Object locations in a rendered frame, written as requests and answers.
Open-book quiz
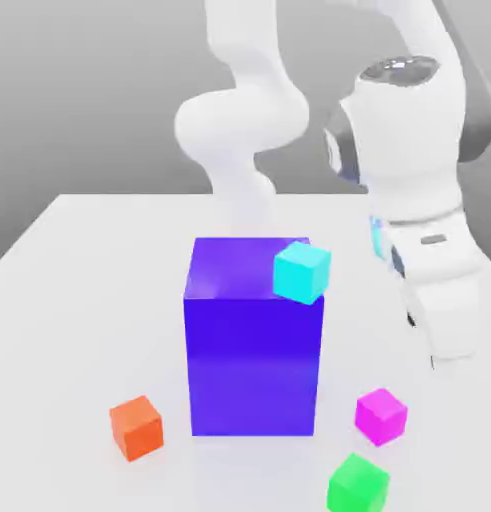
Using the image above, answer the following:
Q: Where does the small cyan cube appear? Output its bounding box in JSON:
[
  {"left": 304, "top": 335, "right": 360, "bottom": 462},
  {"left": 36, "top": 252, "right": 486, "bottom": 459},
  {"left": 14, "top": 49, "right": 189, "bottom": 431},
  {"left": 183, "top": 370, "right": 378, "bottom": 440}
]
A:
[{"left": 272, "top": 240, "right": 333, "bottom": 307}]

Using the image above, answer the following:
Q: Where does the small green cube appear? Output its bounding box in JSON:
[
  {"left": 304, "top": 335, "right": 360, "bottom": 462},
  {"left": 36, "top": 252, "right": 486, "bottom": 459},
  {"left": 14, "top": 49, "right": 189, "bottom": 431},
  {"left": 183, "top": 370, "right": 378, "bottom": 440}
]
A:
[{"left": 326, "top": 451, "right": 391, "bottom": 512}]

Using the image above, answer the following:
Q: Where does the large purple box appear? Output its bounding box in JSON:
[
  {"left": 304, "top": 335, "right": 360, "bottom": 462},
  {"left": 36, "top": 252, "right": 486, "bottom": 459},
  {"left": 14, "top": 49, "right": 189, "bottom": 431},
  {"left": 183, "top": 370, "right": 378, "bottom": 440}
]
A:
[{"left": 183, "top": 236, "right": 325, "bottom": 438}]

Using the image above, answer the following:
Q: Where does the small magenta cube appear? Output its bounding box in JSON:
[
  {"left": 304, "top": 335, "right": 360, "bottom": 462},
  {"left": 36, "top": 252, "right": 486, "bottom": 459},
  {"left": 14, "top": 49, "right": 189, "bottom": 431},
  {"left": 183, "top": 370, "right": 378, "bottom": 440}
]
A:
[{"left": 353, "top": 386, "right": 409, "bottom": 448}]

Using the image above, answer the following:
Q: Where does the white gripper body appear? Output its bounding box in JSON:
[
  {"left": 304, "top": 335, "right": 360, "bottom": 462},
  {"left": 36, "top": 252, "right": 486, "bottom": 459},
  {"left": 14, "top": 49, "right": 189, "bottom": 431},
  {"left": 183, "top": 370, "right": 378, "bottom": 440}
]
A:
[{"left": 400, "top": 257, "right": 491, "bottom": 372}]

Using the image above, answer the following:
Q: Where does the small orange cube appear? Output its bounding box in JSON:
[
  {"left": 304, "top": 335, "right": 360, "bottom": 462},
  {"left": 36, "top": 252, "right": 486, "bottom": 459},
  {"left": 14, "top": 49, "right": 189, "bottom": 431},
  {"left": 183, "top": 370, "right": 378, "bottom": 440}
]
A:
[{"left": 108, "top": 394, "right": 165, "bottom": 464}]

